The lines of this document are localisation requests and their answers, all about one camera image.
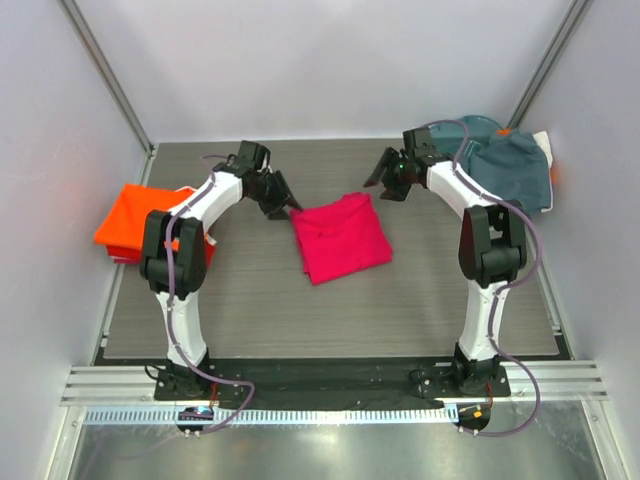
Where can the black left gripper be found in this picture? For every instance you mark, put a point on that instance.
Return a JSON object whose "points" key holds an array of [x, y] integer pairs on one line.
{"points": [[281, 191]]}

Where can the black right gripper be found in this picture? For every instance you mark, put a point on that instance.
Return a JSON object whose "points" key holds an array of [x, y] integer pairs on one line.
{"points": [[391, 174]]}

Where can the pink t shirt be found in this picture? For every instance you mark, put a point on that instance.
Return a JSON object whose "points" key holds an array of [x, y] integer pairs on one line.
{"points": [[340, 238]]}

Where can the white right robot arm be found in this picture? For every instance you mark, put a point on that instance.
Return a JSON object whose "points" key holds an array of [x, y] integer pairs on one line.
{"points": [[492, 250]]}

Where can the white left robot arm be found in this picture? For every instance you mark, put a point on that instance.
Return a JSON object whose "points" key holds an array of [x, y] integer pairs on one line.
{"points": [[174, 258]]}

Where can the teal plastic basket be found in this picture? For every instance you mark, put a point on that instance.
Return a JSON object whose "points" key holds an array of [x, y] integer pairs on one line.
{"points": [[448, 137]]}

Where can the grey blue t shirt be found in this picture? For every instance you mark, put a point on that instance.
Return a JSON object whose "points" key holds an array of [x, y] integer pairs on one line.
{"points": [[513, 167]]}

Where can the white cloth in basket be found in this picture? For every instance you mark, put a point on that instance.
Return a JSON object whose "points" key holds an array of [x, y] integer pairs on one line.
{"points": [[542, 140]]}

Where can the orange folded t shirt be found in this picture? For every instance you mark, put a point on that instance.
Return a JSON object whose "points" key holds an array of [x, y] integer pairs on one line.
{"points": [[123, 227]]}

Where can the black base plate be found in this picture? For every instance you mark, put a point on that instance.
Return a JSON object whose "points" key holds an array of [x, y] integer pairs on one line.
{"points": [[327, 384]]}

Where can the left aluminium frame post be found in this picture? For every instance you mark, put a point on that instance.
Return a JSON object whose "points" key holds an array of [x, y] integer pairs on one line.
{"points": [[100, 62]]}

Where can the aluminium frame post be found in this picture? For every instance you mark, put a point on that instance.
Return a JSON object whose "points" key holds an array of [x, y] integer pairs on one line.
{"points": [[560, 40], [100, 62]]}

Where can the right aluminium frame post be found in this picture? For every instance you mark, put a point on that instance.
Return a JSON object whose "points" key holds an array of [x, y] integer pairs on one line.
{"points": [[560, 40]]}

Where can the front aluminium frame beam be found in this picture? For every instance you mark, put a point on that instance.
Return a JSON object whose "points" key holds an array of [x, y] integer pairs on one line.
{"points": [[557, 380]]}

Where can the slotted metal cable rail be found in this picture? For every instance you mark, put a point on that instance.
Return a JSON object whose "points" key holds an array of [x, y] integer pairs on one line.
{"points": [[200, 415]]}

